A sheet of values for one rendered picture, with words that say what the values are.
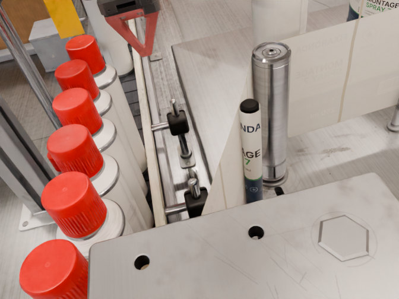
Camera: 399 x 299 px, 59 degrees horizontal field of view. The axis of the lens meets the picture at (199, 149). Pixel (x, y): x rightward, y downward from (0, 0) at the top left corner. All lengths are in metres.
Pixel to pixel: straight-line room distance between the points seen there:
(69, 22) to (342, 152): 0.39
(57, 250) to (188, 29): 0.80
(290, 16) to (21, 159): 0.42
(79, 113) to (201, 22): 0.71
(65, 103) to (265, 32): 0.35
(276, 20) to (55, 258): 0.45
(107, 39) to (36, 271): 0.53
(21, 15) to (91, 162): 0.81
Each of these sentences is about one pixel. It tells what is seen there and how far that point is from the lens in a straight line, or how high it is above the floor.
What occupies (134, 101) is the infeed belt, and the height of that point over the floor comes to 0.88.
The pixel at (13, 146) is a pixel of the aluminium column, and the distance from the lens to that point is 0.50.
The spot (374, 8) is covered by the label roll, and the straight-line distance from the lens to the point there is 0.69.
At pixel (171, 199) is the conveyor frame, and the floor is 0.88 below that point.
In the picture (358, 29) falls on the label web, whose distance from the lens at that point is 0.43.
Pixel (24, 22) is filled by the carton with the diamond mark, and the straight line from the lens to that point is 1.07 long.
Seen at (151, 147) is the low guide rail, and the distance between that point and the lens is 0.50.
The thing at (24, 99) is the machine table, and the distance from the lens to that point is 0.89.
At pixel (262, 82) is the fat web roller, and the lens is 0.36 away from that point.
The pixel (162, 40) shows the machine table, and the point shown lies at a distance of 0.94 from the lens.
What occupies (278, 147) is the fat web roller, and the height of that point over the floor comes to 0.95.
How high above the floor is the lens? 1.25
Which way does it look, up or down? 45 degrees down
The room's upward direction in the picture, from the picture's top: 12 degrees counter-clockwise
